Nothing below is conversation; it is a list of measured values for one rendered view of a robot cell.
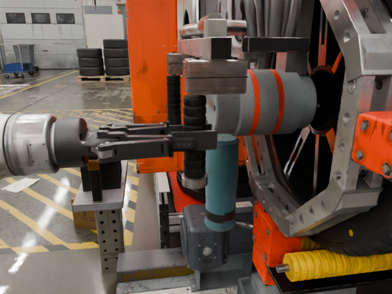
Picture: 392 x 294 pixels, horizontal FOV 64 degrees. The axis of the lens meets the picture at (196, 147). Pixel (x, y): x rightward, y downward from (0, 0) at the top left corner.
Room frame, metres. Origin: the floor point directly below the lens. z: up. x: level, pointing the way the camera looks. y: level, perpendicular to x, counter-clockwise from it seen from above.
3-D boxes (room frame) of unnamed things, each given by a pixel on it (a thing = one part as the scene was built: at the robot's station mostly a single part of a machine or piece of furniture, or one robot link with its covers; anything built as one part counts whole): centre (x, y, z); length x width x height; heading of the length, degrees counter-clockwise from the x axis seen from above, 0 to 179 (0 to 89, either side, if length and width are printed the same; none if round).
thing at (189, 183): (0.48, 0.00, 0.83); 0.04 x 0.04 x 0.16
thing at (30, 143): (0.44, 0.23, 0.83); 0.09 x 0.06 x 0.09; 9
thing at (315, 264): (0.59, -0.32, 0.51); 0.29 x 0.06 x 0.06; 99
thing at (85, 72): (8.94, 2.53, 0.55); 1.40 x 0.80 x 1.09; 95
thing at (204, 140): (0.46, 0.00, 0.83); 0.07 x 0.01 x 0.03; 99
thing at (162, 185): (2.39, 0.32, 0.28); 2.47 x 0.09 x 0.22; 9
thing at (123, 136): (0.45, 0.09, 0.83); 0.11 x 0.01 x 0.04; 88
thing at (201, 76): (0.49, -0.03, 0.93); 0.09 x 0.05 x 0.05; 99
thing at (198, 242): (0.99, -0.16, 0.26); 0.42 x 0.18 x 0.35; 99
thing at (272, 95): (0.68, -0.13, 0.85); 0.21 x 0.14 x 0.14; 99
